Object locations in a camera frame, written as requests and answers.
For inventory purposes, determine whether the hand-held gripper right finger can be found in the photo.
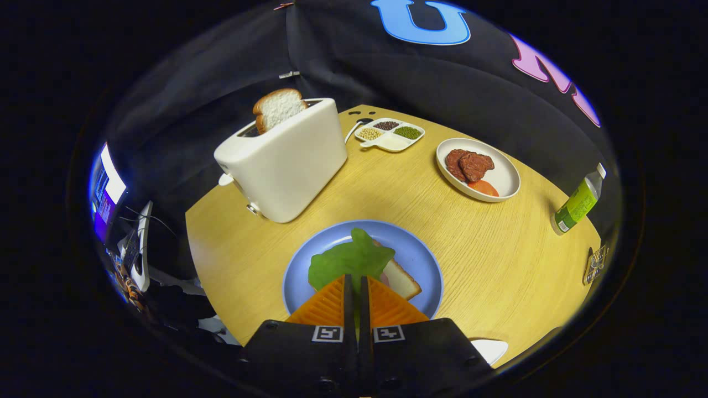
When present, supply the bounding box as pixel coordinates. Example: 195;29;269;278
358;275;496;398

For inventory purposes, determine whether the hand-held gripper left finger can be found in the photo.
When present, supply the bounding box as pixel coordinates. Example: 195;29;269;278
238;274;357;398

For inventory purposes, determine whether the green lettuce leaf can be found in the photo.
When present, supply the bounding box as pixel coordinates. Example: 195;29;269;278
308;228;396;294

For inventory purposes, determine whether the toasted bread slice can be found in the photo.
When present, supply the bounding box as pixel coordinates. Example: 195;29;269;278
253;88;309;135

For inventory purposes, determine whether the white bread slice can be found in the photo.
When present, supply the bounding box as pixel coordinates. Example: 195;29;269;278
372;239;423;301

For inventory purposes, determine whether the blue round plate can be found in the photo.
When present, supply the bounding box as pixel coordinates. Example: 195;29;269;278
283;219;444;320

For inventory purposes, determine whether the white square plate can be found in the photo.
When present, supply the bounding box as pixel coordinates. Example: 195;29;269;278
470;338;509;366

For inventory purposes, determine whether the white toaster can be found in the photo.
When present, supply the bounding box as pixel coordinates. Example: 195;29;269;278
214;98;348;224

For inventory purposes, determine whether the white divided condiment dish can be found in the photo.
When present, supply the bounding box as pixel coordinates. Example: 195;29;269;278
354;117;425;153

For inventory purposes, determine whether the brown meat patty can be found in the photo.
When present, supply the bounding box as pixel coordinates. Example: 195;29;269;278
445;149;471;183
458;153;495;183

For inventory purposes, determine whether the white round plate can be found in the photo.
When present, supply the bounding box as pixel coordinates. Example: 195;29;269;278
436;138;521;203

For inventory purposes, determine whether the white device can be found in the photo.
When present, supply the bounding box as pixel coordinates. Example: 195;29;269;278
119;201;154;292

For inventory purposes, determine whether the black backdrop cloth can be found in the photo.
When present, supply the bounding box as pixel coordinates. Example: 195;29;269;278
91;0;620;288

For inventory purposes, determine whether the green label plastic bottle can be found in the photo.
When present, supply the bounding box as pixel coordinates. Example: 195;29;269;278
550;163;607;236

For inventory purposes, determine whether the lit computer monitor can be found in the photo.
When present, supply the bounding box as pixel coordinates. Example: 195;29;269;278
88;143;128;244

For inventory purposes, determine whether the white toaster cable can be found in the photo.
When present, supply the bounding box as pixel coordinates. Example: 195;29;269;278
344;119;366;145

